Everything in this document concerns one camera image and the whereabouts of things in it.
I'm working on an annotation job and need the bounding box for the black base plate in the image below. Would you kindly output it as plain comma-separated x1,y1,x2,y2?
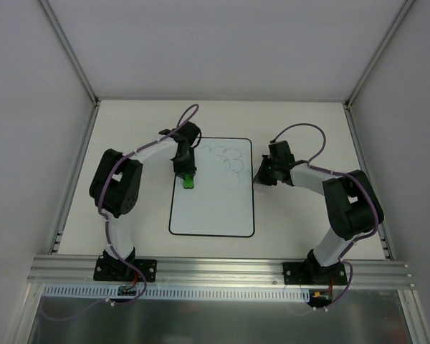
93,255,158,283
282,262,348,286

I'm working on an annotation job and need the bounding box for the small whiteboard black frame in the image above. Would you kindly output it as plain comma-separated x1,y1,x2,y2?
169,137,255,238

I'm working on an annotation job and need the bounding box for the right aluminium frame post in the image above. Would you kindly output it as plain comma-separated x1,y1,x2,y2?
345,0,416,259

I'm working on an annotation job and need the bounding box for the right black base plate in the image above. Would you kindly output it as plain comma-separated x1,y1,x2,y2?
282,262,348,286

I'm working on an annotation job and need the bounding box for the left aluminium frame post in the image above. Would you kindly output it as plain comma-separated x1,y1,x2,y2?
37,1,100,255

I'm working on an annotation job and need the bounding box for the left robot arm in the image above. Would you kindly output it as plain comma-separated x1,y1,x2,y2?
89,122,201,282

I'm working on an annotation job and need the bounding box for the green whiteboard eraser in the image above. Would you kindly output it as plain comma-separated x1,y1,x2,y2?
183,174,194,189

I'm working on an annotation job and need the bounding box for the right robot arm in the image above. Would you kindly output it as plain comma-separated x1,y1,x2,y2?
254,140,384,285

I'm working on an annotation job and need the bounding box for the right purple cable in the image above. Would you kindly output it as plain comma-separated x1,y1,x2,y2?
270,123,385,307

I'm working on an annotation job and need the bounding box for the aluminium mounting rail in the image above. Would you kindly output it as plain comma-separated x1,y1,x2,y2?
27,254,416,290

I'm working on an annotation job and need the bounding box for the white slotted cable duct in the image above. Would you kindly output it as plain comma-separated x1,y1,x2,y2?
42,284,310,303

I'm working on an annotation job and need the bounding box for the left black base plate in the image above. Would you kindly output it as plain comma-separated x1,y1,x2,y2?
93,255,158,283

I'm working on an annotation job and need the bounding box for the aluminium frame post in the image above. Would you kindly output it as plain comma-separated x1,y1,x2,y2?
37,1,100,255
345,0,416,259

